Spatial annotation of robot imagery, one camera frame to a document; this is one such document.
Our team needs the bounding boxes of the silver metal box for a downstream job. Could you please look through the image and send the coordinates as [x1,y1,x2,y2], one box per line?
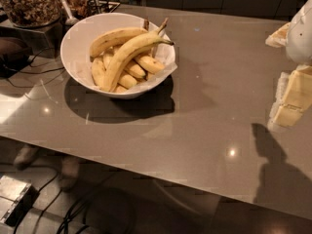
[0,175,31,226]

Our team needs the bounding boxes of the left lower yellow banana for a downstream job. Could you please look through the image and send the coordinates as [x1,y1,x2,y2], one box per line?
[91,57,105,89]

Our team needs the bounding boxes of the white paper bowl liner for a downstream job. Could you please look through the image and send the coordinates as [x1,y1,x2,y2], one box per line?
[128,34,177,97]

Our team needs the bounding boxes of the metal scoop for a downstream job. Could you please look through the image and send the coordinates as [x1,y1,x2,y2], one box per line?
[59,0,79,26]

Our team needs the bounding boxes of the right short yellow banana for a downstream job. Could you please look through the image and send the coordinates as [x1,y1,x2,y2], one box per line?
[135,55,165,74]

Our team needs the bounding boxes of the glass jar of nuts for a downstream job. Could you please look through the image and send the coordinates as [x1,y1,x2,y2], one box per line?
[0,0,60,28]

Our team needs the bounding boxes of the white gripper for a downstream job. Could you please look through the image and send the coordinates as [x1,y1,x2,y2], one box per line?
[265,0,312,128]

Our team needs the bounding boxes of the middle yellow banana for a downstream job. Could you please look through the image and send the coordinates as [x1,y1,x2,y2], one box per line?
[102,49,146,79]

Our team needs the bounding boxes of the white ceramic bowl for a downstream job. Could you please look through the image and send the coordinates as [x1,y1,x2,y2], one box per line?
[59,12,176,100]

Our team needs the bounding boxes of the long front yellow banana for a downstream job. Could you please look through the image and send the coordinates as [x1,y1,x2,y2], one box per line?
[103,18,174,92]

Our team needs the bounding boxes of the black floor cables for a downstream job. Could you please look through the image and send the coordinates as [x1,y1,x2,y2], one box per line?
[13,171,137,234]

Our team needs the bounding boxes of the top back yellow banana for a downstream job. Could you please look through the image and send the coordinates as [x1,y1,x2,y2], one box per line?
[89,27,147,58]

